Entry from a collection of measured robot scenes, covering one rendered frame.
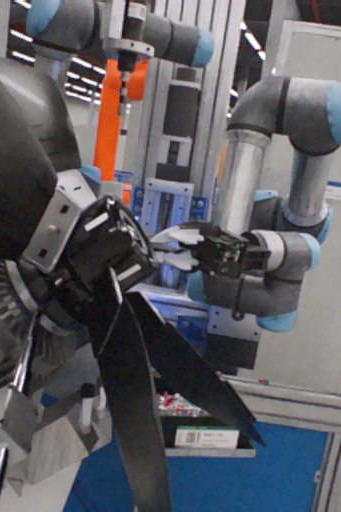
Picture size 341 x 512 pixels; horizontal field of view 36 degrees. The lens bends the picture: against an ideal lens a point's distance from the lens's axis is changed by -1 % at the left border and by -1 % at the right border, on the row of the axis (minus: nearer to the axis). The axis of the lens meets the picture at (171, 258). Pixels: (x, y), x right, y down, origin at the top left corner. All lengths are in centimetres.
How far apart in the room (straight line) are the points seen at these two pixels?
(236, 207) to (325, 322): 174
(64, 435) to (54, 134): 40
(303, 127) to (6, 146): 70
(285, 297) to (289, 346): 172
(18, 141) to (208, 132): 112
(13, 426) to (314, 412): 88
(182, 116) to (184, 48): 48
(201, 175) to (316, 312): 130
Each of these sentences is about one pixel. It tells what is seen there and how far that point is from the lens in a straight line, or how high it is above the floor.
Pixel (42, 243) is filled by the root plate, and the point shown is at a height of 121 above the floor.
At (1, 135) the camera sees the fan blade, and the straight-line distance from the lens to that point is 54.
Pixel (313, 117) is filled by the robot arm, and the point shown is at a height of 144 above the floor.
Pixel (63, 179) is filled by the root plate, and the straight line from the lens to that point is 73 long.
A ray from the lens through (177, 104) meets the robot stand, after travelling 155.
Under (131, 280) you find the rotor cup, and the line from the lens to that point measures 65.
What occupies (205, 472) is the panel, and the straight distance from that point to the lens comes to 133.
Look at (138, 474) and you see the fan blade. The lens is 55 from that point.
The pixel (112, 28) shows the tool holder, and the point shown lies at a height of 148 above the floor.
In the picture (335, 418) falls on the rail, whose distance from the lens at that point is 127.
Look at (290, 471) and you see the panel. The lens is 134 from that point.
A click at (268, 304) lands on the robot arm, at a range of 104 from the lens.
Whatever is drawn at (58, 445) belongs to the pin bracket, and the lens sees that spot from 73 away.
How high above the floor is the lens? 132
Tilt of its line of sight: 11 degrees down
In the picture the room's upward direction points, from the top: 9 degrees clockwise
